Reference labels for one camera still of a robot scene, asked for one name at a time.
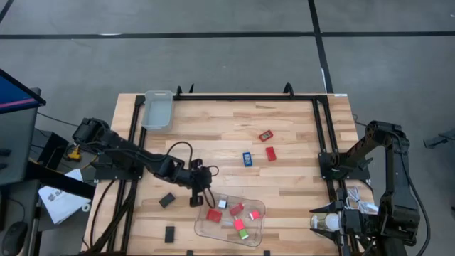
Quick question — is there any black computer mouse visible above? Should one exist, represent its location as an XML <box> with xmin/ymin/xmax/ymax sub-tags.
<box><xmin>1</xmin><ymin>221</ymin><xmax>28</xmax><ymax>255</ymax></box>

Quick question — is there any black chair base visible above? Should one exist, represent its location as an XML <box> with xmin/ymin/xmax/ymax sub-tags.
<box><xmin>422</xmin><ymin>128</ymin><xmax>455</xmax><ymax>150</ymax></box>

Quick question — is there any computer monitor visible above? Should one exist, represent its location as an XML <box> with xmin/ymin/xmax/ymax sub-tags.
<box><xmin>0</xmin><ymin>68</ymin><xmax>47</xmax><ymax>186</ymax></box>

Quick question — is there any red charger block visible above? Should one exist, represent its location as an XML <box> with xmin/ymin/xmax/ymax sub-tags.
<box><xmin>205</xmin><ymin>208</ymin><xmax>223</xmax><ymax>224</ymax></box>
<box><xmin>229</xmin><ymin>202</ymin><xmax>245</xmax><ymax>217</ymax></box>

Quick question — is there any white cable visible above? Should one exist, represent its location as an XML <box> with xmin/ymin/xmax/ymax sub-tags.
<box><xmin>344</xmin><ymin>184</ymin><xmax>380</xmax><ymax>216</ymax></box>

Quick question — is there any black side desk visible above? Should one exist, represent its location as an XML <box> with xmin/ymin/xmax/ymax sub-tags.
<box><xmin>0</xmin><ymin>159</ymin><xmax>97</xmax><ymax>256</ymax></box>

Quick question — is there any large clear plastic bin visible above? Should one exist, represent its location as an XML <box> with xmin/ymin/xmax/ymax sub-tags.
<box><xmin>193</xmin><ymin>193</ymin><xmax>267</xmax><ymax>248</ymax></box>

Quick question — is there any black metal table frame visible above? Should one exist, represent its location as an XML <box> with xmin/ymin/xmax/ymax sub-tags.
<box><xmin>81</xmin><ymin>83</ymin><xmax>388</xmax><ymax>256</ymax></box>

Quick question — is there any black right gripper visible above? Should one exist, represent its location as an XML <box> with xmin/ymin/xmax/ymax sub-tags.
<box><xmin>309</xmin><ymin>202</ymin><xmax>383</xmax><ymax>246</ymax></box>

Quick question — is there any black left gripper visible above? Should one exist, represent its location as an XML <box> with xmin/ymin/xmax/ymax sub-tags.
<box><xmin>177</xmin><ymin>166</ymin><xmax>217</xmax><ymax>210</ymax></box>

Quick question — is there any small grey plastic bin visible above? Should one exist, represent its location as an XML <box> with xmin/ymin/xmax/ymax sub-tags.
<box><xmin>141</xmin><ymin>90</ymin><xmax>175</xmax><ymax>133</ymax></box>

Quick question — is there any white paper booklet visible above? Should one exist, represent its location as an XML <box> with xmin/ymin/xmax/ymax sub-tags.
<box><xmin>38</xmin><ymin>169</ymin><xmax>92</xmax><ymax>225</ymax></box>

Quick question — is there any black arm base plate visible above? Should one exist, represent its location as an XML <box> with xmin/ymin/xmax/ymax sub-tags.
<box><xmin>318</xmin><ymin>151</ymin><xmax>370</xmax><ymax>181</ymax></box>
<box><xmin>94</xmin><ymin>156</ymin><xmax>145</xmax><ymax>182</ymax></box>

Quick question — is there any white light bulb brass base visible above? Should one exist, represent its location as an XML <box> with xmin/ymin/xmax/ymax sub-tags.
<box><xmin>310</xmin><ymin>212</ymin><xmax>341</xmax><ymax>232</ymax></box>

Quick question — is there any yellow black tool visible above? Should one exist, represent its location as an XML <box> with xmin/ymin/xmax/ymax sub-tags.
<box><xmin>66</xmin><ymin>145</ymin><xmax>82</xmax><ymax>163</ymax></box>

